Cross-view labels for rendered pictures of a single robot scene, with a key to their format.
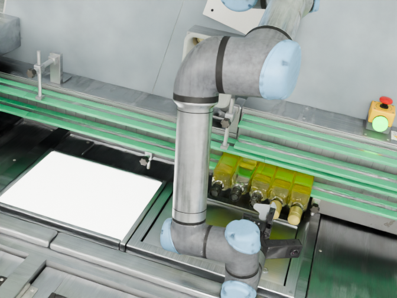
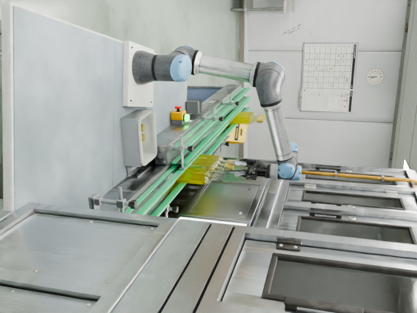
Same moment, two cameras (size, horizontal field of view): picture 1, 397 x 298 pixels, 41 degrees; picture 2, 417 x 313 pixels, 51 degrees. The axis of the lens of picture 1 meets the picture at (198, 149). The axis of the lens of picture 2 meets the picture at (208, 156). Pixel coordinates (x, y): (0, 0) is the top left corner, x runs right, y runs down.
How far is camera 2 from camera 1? 2.24 m
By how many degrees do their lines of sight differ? 78
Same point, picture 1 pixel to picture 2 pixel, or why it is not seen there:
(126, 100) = (128, 194)
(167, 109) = (141, 181)
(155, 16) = (105, 125)
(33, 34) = not seen: hidden behind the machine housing
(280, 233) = (218, 185)
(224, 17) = (134, 102)
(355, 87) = (165, 110)
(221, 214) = (207, 199)
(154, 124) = (157, 188)
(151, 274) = (269, 215)
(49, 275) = not seen: hidden behind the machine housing
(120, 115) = (146, 199)
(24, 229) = not seen: hidden behind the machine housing
